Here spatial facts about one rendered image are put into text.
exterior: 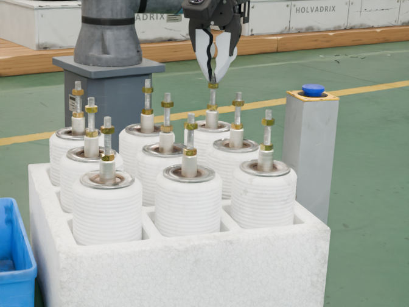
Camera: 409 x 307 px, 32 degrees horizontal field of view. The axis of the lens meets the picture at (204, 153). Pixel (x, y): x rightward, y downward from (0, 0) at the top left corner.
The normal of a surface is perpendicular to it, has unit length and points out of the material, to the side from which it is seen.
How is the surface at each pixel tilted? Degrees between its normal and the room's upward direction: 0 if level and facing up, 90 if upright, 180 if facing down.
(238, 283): 90
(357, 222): 0
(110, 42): 73
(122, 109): 90
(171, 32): 90
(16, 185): 0
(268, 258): 90
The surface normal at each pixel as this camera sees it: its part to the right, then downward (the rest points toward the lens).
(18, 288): 0.34, 0.33
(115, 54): 0.31, -0.01
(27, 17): -0.80, 0.15
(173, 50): 0.60, 0.26
